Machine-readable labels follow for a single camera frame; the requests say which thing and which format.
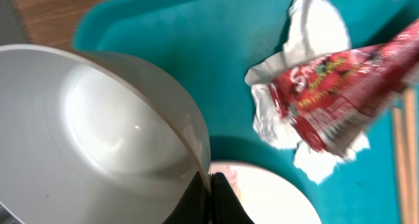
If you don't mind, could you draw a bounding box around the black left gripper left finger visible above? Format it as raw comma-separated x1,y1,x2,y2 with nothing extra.
163,172,209,224

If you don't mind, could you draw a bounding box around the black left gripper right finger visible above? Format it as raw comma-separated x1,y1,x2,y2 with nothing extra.
211,172,254,224

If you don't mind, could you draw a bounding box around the white plate with rice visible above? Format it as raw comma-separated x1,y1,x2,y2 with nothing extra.
209,162,321,224

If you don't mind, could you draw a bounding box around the grey metal bowl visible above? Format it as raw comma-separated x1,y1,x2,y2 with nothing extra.
1,44,211,223

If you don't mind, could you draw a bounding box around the red snack wrapper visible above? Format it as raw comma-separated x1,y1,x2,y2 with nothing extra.
268,20,418,158

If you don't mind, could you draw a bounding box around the white napkin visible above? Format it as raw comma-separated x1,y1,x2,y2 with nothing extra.
244,0,370,185

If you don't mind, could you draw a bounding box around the grey dishwasher rack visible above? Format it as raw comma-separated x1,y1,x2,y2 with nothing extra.
0,0,29,45

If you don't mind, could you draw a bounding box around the teal plastic tray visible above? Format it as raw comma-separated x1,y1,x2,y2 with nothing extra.
73,0,401,223

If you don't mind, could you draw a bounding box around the wooden chopstick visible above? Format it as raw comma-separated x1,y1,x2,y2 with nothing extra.
392,107,410,224
402,88,418,224

